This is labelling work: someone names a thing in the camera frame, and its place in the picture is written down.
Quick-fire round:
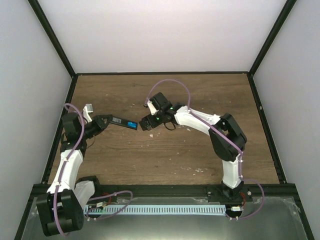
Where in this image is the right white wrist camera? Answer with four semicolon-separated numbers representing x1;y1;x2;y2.
146;99;158;116

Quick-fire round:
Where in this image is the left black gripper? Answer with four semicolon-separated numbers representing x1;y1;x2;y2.
79;115;114;140

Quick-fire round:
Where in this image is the light blue slotted cable duct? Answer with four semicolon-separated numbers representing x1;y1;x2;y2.
83;204;226;216

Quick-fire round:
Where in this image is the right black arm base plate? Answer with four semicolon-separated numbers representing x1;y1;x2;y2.
207;190;253;204

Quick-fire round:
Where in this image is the blue battery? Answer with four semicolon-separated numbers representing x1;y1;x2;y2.
127;121;138;130

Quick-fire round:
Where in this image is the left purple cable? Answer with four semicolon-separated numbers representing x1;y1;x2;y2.
52;103;133;237

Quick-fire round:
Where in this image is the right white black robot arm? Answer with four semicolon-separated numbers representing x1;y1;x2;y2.
139;92;247;202

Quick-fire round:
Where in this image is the clear plastic sheet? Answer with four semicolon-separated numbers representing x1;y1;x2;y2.
21;196;307;240

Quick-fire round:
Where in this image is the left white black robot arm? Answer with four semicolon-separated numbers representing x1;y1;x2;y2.
36;112;113;237

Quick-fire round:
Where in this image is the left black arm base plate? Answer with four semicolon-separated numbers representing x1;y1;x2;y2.
89;192;119;202

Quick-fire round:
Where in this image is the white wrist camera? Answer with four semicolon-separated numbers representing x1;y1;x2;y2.
146;99;158;116
82;103;94;123

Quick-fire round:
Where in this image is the black aluminium frame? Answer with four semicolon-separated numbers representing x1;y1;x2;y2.
15;0;314;240

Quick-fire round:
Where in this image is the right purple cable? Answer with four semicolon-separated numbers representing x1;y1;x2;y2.
146;79;265;221

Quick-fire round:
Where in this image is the purple cable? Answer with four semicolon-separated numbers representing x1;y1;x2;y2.
146;79;265;221
52;103;133;237

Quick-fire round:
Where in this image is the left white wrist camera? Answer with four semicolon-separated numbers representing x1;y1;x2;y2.
82;103;94;123

